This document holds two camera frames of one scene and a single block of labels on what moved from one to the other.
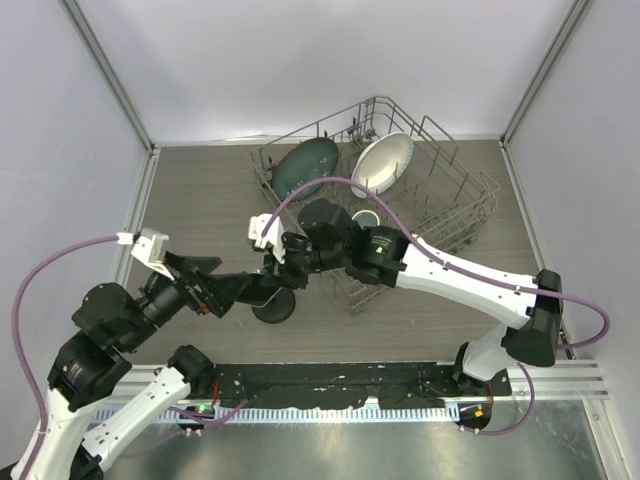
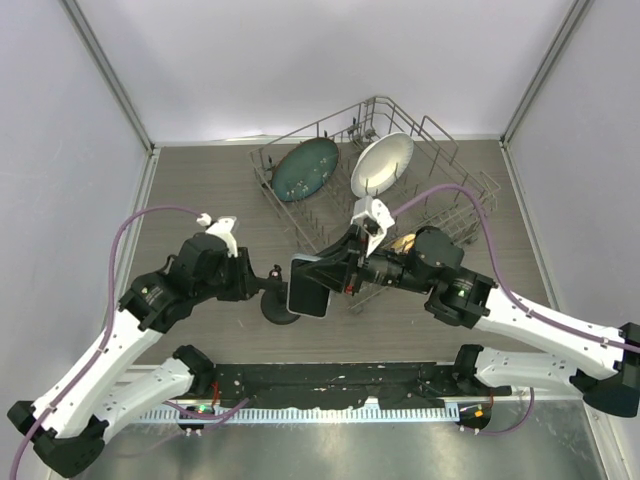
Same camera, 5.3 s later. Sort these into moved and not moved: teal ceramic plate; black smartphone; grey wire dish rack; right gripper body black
Moved: black smartphone; right gripper body black
Not moved: grey wire dish rack; teal ceramic plate
